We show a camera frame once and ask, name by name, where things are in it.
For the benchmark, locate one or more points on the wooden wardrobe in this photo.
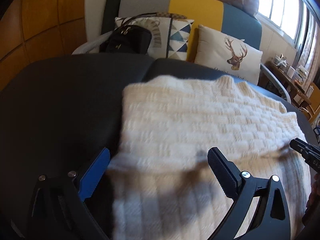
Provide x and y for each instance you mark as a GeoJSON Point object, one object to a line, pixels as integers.
{"type": "Point", "coordinates": [42, 30]}

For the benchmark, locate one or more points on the cream knit sweater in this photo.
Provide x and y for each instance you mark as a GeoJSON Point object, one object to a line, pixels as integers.
{"type": "Point", "coordinates": [190, 130]}

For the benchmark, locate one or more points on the dark rolled mat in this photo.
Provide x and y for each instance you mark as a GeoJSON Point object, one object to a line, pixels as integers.
{"type": "Point", "coordinates": [112, 7]}

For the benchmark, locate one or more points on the black handbag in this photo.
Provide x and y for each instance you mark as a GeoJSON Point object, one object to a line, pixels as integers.
{"type": "Point", "coordinates": [127, 41]}

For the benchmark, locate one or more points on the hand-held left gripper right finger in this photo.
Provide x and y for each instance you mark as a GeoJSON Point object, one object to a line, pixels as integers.
{"type": "Point", "coordinates": [222, 175]}

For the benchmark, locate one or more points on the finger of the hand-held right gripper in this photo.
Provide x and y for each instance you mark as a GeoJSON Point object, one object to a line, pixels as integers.
{"type": "Point", "coordinates": [301, 146]}

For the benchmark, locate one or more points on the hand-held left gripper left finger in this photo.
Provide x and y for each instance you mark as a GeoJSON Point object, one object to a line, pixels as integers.
{"type": "Point", "coordinates": [96, 177]}

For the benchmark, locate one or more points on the grey yellow blue sofa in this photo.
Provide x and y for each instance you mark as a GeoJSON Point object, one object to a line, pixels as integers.
{"type": "Point", "coordinates": [195, 7]}

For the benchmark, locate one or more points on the white canister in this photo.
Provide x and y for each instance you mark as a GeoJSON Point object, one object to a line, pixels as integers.
{"type": "Point", "coordinates": [291, 72]}

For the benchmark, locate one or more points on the window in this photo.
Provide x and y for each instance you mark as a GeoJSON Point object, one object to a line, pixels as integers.
{"type": "Point", "coordinates": [282, 7]}

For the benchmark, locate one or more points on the deer print cushion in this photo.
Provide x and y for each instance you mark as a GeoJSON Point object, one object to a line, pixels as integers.
{"type": "Point", "coordinates": [217, 52]}

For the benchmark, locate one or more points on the wooden side desk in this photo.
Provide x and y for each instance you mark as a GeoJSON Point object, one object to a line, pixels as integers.
{"type": "Point", "coordinates": [292, 87]}

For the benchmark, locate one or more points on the triangle print cushion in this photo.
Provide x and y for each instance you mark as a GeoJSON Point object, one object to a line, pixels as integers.
{"type": "Point", "coordinates": [177, 37]}

